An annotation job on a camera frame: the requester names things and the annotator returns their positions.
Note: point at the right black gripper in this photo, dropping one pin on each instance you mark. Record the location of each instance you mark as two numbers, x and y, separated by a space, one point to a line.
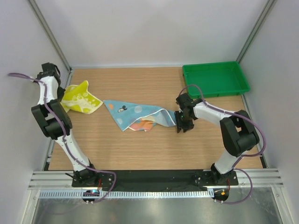
180 124

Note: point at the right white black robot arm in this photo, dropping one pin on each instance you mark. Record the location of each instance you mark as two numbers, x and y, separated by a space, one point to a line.
238 132

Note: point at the slotted cable duct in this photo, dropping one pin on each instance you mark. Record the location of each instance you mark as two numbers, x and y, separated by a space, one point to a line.
92 194

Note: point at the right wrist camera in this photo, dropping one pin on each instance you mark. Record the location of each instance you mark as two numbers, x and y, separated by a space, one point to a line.
184 100

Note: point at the blue polka dot towel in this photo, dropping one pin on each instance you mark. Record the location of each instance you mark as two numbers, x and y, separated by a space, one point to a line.
139 117

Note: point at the green plastic tray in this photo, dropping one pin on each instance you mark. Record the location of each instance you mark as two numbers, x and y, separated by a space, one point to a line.
215 79

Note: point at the aluminium frame rail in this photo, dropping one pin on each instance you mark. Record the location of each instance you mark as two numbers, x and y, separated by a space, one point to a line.
266 177

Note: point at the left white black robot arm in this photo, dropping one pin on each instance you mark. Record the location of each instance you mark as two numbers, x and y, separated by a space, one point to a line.
56 124

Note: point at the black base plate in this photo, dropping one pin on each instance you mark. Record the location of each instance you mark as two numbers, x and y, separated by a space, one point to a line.
153 180

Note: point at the yellow green patterned towel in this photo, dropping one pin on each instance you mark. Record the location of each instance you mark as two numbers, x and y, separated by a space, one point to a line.
77 98

